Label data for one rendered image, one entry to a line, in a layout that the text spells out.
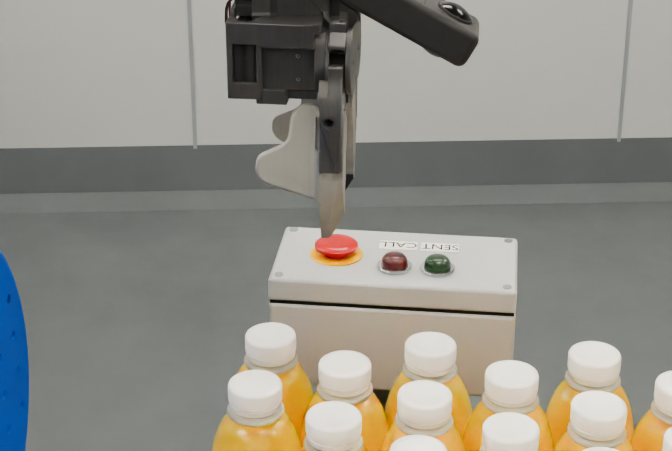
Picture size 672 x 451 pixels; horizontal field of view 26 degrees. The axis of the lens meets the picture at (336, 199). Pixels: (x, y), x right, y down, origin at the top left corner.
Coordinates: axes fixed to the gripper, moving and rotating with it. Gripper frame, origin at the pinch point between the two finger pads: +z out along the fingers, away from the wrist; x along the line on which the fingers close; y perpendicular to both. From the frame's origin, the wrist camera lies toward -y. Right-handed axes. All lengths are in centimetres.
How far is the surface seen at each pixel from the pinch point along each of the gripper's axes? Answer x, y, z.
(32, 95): -258, 110, 93
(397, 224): -252, 13, 123
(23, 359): 0.4, 24.0, 14.1
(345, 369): 0.7, -0.3, 13.2
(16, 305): 0.6, 24.0, 9.4
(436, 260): -13.8, -6.2, 11.3
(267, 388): 3.9, 4.9, 13.2
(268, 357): -1.8, 5.8, 14.0
